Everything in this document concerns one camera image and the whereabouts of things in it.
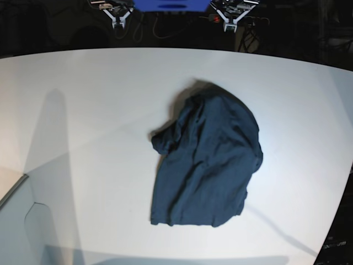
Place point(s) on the dark blue t-shirt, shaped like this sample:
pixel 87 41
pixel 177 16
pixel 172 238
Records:
pixel 209 152

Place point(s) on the blue plastic box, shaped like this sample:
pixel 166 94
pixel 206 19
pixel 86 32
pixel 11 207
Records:
pixel 172 5

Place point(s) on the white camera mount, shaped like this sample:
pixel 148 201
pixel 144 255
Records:
pixel 118 15
pixel 232 11

